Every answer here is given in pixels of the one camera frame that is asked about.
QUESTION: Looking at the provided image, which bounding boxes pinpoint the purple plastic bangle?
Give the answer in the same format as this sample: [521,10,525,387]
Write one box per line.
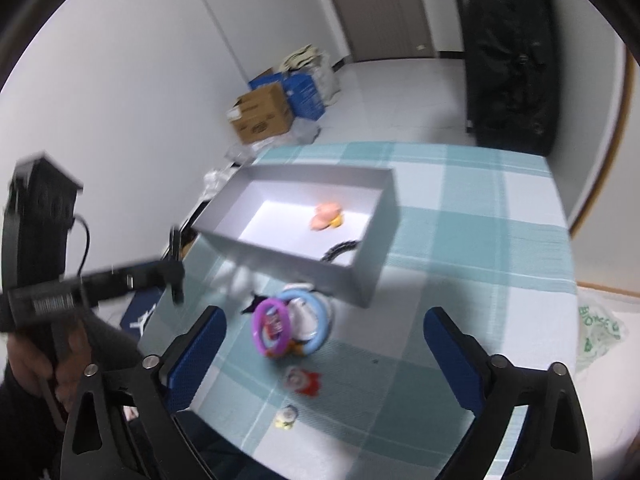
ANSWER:
[252,298,292,358]

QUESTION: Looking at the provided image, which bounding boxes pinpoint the red white round case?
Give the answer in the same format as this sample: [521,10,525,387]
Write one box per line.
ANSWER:
[283,366,321,398]

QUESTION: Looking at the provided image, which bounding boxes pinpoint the light blue plastic ring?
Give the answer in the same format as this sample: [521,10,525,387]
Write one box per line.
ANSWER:
[276,286,335,356]

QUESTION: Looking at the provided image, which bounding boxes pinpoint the black beaded bracelet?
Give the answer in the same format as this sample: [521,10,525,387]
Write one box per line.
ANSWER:
[319,239,359,264]

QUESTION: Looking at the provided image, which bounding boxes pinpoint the pink orange hair clip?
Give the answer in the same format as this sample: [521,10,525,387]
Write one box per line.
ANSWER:
[310,202,343,231]

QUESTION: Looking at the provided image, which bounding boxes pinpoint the grey cardboard box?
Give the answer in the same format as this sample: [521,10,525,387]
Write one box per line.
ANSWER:
[193,164,399,308]

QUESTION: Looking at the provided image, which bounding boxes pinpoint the left hand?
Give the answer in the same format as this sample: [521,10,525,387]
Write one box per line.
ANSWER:
[8,322,92,412]

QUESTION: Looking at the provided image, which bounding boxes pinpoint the blue jordan shoe box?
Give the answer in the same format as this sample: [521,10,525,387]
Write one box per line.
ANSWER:
[119,288,164,341]

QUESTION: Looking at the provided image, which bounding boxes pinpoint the green printed plastic bag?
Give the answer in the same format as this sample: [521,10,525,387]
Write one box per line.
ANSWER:
[576,297,628,372]

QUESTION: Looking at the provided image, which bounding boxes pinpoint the small yellow white charm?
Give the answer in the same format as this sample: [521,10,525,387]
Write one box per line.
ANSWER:
[273,405,298,430]

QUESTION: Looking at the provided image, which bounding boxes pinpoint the teal plaid tablecloth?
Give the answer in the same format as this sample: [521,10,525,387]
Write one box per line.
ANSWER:
[140,142,578,479]

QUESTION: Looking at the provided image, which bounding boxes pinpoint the black hair comb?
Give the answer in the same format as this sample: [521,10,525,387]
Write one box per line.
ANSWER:
[241,294,267,314]

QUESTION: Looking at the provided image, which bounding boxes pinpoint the brown cardboard box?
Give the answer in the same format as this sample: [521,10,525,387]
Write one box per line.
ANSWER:
[227,82,294,145]

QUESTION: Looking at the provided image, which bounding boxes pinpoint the white plastic bags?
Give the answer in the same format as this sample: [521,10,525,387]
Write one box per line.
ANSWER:
[201,118,321,200]

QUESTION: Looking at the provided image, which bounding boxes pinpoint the blue cardboard box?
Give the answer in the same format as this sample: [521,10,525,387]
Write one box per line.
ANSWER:
[250,72,326,120]

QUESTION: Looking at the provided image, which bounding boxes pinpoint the white bag with cloths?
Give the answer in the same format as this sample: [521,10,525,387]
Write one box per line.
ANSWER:
[279,44,341,106]

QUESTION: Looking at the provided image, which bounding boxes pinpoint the black hanging bag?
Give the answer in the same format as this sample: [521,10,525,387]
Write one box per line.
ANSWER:
[463,0,561,156]

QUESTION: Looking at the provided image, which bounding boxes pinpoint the brown wooden door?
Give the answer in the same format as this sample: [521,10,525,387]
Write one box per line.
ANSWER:
[332,0,437,62]

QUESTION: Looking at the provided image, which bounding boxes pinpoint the black cable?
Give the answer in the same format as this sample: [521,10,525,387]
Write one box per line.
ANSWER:
[69,213,92,311]

